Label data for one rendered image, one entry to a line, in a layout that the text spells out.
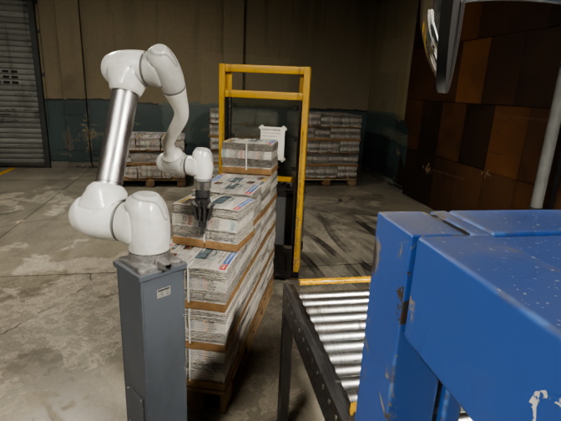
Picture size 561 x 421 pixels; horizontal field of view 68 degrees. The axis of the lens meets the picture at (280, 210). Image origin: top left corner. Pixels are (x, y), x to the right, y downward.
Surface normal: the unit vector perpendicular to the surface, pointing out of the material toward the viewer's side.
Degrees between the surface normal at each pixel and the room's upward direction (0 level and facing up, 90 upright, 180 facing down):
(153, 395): 90
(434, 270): 90
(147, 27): 90
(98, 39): 90
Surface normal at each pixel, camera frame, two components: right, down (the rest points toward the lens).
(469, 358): -0.98, 0.01
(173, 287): 0.73, 0.22
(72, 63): 0.18, 0.28
